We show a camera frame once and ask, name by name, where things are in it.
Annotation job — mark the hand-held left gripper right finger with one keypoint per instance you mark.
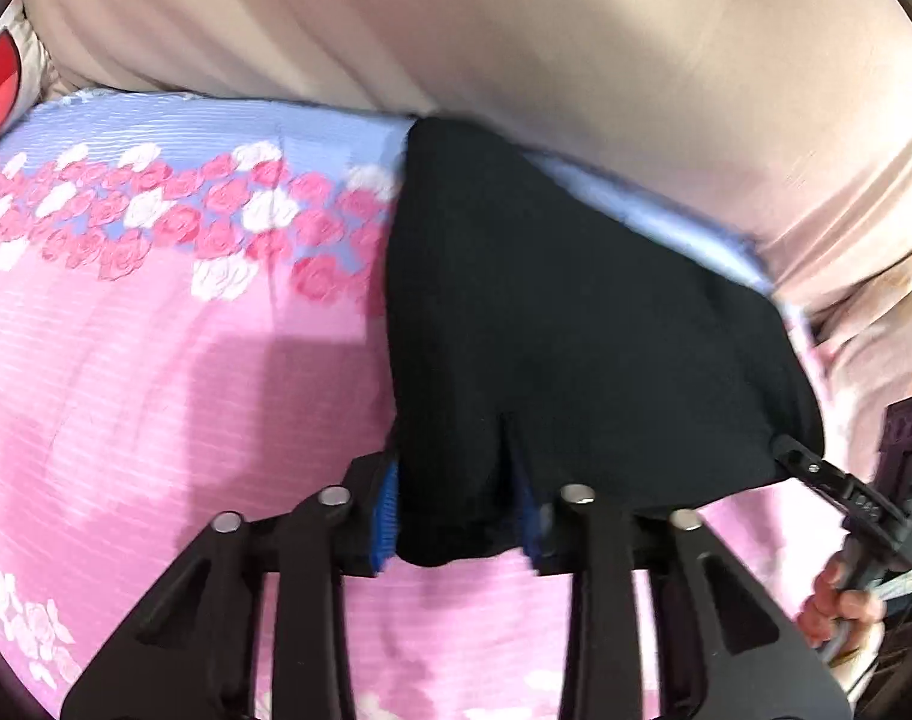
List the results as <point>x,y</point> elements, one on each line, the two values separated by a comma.
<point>532,536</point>

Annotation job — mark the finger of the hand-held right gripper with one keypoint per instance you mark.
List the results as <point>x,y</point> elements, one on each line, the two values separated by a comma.
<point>823,474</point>

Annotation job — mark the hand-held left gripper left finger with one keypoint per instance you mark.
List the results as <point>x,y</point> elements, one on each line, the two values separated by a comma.
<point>385,525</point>

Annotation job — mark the black pants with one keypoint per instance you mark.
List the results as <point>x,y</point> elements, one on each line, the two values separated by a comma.
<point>576,315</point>

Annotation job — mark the person's right hand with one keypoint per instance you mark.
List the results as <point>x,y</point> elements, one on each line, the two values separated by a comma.
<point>838,607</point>

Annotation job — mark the pink floral bed sheet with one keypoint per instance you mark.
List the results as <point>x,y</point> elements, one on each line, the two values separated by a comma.
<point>126,390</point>

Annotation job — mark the beige pillow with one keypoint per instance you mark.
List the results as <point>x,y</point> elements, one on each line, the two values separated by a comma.
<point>501,30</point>

